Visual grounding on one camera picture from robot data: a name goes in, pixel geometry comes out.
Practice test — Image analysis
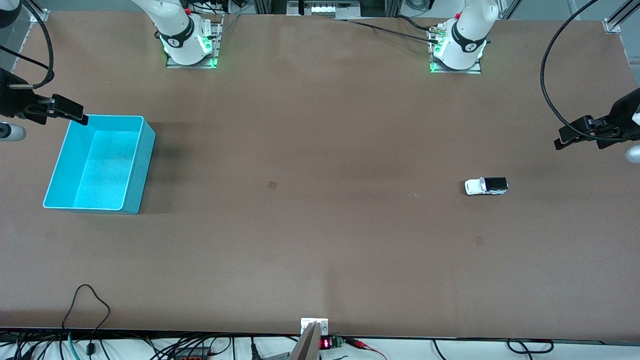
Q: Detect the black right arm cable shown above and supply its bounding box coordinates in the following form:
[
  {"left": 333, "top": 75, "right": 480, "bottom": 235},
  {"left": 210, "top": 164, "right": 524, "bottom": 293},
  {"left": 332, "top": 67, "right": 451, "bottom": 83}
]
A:
[{"left": 0, "top": 0, "right": 55, "bottom": 90}]

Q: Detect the red clip lead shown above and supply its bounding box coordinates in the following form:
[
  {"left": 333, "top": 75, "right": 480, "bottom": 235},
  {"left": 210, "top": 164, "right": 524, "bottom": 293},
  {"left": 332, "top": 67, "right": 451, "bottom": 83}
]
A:
[{"left": 345, "top": 337, "right": 388, "bottom": 360}]

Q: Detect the white jeep toy black roof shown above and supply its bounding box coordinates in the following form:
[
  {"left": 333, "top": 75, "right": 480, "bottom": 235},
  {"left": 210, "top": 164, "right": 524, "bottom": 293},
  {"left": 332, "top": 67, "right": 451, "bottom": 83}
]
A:
[{"left": 465, "top": 176, "right": 510, "bottom": 197}]

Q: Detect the aluminium frame profile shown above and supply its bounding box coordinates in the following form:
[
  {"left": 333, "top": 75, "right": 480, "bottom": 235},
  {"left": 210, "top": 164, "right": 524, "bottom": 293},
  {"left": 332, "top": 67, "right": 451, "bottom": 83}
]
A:
[
  {"left": 20, "top": 0, "right": 51, "bottom": 23},
  {"left": 602, "top": 0, "right": 640, "bottom": 34}
]

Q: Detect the black coiled floor cable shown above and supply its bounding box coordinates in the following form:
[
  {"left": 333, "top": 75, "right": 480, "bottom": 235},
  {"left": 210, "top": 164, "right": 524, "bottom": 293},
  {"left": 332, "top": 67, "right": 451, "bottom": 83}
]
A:
[{"left": 506, "top": 338, "right": 555, "bottom": 355}]

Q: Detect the teal plastic bin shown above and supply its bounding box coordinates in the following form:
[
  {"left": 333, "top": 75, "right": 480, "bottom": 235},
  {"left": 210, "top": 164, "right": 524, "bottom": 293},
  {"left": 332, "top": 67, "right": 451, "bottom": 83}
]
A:
[{"left": 42, "top": 114, "right": 156, "bottom": 215}]

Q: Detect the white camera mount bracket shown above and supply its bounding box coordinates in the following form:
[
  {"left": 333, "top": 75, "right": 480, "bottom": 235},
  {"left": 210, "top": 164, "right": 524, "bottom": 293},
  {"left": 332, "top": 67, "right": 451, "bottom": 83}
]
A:
[{"left": 300, "top": 318, "right": 329, "bottom": 336}]

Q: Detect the long black table cable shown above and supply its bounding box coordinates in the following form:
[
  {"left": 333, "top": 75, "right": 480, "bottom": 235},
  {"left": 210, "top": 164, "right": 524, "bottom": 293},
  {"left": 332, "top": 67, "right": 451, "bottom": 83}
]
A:
[{"left": 345, "top": 19, "right": 441, "bottom": 45}]

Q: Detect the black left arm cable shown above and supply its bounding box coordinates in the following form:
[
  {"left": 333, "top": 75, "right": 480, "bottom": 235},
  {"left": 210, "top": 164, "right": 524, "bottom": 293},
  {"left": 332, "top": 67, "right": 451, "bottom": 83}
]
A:
[{"left": 539, "top": 0, "right": 601, "bottom": 142}]

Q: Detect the metal control device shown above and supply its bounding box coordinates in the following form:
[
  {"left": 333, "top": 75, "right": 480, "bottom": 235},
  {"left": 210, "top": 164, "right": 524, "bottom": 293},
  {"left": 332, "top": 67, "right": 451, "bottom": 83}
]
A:
[{"left": 287, "top": 0, "right": 362, "bottom": 21}]

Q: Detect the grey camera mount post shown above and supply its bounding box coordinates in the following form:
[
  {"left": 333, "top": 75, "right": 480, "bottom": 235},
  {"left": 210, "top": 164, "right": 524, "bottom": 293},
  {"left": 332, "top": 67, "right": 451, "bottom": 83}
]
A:
[{"left": 289, "top": 322, "right": 322, "bottom": 360}]

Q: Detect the short black table cable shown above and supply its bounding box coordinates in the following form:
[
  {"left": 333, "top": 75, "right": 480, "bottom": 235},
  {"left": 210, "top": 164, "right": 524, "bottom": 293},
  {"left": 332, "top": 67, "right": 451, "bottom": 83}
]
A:
[{"left": 395, "top": 15, "right": 438, "bottom": 32}]

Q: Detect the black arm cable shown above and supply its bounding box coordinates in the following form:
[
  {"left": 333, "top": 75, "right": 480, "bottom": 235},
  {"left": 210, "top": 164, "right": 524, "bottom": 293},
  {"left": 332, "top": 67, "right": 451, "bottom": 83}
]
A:
[
  {"left": 0, "top": 0, "right": 55, "bottom": 90},
  {"left": 539, "top": 0, "right": 601, "bottom": 142}
]

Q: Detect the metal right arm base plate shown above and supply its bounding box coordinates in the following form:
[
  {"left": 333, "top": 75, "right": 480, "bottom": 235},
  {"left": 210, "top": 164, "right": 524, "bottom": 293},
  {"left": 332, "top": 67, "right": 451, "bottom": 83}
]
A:
[{"left": 166, "top": 14, "right": 222, "bottom": 69}]

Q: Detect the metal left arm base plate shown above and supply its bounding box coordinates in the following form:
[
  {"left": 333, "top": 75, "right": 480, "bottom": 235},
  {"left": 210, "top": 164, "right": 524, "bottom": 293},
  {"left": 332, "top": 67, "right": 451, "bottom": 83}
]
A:
[{"left": 429, "top": 22, "right": 482, "bottom": 75}]

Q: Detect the thin black looped cable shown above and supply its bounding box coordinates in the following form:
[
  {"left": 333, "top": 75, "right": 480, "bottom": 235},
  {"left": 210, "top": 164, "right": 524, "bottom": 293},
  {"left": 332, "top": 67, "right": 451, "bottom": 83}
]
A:
[{"left": 61, "top": 284, "right": 112, "bottom": 357}]

